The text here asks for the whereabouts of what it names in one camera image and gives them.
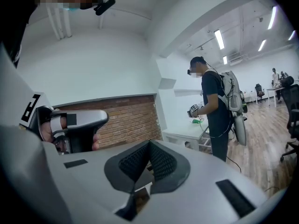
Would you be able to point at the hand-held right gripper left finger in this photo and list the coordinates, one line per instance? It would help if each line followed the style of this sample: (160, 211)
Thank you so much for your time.
(88, 183)

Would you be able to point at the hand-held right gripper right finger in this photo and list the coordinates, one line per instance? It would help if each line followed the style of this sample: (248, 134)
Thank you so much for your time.
(198, 190)

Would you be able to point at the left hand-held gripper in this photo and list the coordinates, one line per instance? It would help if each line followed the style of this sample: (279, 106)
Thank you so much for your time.
(81, 139)

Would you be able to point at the person's left hand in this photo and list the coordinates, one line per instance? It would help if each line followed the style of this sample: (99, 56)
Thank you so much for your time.
(50, 134)

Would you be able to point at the white desk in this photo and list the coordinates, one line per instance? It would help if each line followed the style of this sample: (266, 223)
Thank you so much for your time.
(274, 91)
(187, 134)

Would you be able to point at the small green item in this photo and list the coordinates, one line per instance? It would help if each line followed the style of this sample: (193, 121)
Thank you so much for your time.
(196, 121)

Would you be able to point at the teal headband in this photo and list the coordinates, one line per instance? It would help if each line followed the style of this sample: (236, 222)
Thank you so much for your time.
(69, 7)

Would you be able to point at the black swivel office chair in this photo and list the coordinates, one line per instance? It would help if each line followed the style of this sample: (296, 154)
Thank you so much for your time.
(260, 92)

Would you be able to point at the black high-back office chair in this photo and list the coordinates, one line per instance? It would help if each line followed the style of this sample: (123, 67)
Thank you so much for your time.
(292, 111)

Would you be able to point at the person's black shirt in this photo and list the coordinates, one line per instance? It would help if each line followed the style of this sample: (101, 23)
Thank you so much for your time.
(14, 20)

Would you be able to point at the white far desk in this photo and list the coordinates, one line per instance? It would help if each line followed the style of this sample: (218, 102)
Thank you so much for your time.
(274, 91)

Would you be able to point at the long ceiling light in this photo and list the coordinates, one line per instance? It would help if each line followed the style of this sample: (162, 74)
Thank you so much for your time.
(262, 45)
(292, 35)
(219, 39)
(272, 17)
(225, 60)

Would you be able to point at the ceiling air conditioner unit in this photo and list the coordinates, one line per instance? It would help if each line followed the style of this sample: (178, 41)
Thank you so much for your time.
(239, 59)

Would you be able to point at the white wall pipes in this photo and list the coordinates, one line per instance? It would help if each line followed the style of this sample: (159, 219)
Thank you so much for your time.
(59, 23)

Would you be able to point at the black head-mounted camera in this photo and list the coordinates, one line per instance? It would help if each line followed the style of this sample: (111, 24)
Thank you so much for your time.
(105, 6)

